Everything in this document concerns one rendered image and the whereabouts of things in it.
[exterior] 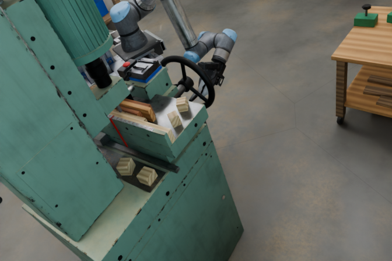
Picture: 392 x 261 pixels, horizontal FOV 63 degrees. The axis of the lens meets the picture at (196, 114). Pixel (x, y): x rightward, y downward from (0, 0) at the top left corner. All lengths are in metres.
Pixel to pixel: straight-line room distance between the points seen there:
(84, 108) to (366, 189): 1.48
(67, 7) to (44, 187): 0.46
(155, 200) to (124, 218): 0.11
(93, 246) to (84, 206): 0.12
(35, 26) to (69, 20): 0.09
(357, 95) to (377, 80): 0.17
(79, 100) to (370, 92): 1.69
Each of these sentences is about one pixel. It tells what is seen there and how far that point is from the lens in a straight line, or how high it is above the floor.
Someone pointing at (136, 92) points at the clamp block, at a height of 0.92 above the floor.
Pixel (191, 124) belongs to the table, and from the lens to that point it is 1.06.
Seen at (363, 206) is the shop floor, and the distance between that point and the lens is 1.87.
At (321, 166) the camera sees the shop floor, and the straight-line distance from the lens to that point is 2.00.
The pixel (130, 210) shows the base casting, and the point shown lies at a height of 0.80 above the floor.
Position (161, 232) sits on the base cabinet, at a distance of 1.16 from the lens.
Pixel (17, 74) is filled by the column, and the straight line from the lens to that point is 0.82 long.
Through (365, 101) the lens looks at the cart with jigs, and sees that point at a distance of 2.12.
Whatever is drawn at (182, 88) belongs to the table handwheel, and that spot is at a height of 0.82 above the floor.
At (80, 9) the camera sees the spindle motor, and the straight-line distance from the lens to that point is 0.92.
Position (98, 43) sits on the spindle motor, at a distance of 0.95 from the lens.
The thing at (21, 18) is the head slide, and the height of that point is 1.39.
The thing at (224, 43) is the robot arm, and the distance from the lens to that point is 1.55.
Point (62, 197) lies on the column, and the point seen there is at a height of 0.97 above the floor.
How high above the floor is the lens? 1.58
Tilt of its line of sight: 39 degrees down
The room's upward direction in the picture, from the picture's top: 20 degrees counter-clockwise
